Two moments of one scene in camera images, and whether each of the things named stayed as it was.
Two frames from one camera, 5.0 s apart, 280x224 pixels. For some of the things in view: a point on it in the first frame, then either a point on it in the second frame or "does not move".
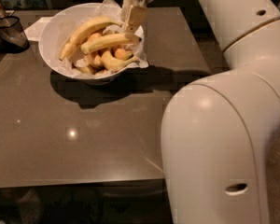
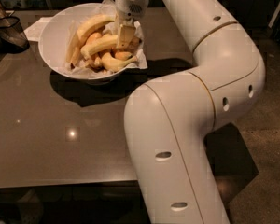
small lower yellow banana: (112, 64) does not move
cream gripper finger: (126, 8) -> (117, 23)
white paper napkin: (35, 31) does not move
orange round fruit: (122, 54) does not move
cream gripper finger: (137, 17) -> (125, 36)
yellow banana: (109, 40) does not move
